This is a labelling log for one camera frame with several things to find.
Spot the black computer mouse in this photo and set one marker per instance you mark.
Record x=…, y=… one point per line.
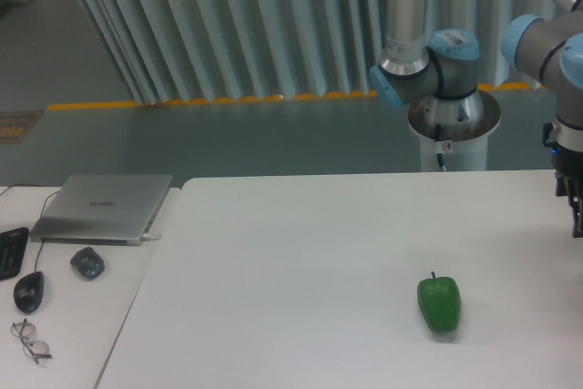
x=29, y=292

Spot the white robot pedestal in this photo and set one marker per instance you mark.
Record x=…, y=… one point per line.
x=453, y=134

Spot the thin-framed eyeglasses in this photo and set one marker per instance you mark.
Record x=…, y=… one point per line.
x=33, y=348

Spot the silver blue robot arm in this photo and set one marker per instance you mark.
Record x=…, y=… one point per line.
x=435, y=77

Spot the black keyboard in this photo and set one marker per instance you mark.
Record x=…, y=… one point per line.
x=12, y=251

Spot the green bell pepper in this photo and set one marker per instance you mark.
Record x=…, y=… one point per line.
x=439, y=301

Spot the silver Huawei laptop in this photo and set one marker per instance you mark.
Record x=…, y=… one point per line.
x=113, y=209

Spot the black earbud case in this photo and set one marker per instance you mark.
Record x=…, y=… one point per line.
x=88, y=263

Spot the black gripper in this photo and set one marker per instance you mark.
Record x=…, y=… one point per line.
x=567, y=164

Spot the white USB plug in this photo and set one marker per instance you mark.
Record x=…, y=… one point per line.
x=150, y=237

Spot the corrugated white partition screen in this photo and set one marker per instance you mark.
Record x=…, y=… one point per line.
x=212, y=49

